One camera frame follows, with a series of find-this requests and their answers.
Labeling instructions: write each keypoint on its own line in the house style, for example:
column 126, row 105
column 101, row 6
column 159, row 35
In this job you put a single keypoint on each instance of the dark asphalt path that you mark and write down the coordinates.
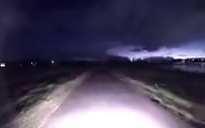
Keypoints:
column 101, row 100

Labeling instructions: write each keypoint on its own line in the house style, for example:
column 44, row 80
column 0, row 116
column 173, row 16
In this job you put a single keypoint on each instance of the grass verge with pale edge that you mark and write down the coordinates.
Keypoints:
column 26, row 96
column 173, row 93

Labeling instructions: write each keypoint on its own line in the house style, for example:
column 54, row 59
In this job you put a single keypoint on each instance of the stretch of water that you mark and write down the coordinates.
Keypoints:
column 195, row 67

